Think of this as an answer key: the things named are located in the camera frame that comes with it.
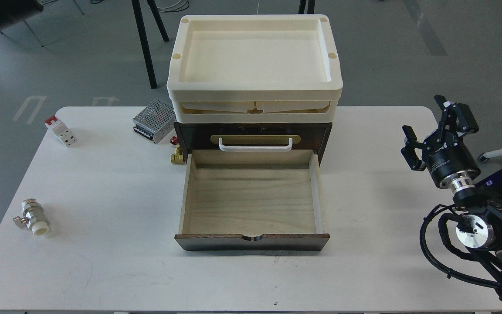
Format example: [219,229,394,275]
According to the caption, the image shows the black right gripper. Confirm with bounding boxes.
[401,95,482,189]

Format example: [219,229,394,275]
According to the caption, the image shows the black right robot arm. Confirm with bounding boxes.
[401,95,502,301]

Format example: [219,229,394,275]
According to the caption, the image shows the open wooden drawer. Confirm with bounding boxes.
[175,150,329,251]

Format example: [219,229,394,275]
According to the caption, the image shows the cream plastic stacked trays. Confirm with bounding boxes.
[167,14,343,123]

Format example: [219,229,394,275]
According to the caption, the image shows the metal mesh power supply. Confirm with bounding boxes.
[132,98,176,144]

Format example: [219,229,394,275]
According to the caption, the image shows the black stand legs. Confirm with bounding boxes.
[131,0,170,89]

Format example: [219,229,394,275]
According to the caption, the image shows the red white circuit breaker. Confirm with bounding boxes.
[44,115,76,147]

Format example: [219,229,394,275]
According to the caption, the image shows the silver white pipe valve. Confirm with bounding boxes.
[13,198,50,236]

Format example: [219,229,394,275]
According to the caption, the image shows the white drawer handle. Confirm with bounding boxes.
[218,137,293,153]

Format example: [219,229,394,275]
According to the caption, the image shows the brass valve red handle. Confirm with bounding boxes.
[170,137,185,165]

